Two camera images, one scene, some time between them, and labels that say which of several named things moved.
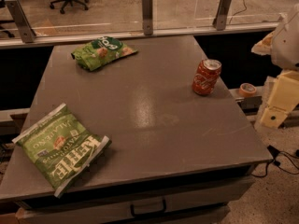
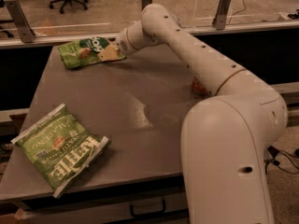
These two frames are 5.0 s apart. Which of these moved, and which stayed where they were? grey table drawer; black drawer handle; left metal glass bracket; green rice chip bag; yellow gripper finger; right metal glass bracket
Moved: yellow gripper finger; green rice chip bag
Stayed: black drawer handle; left metal glass bracket; grey table drawer; right metal glass bracket
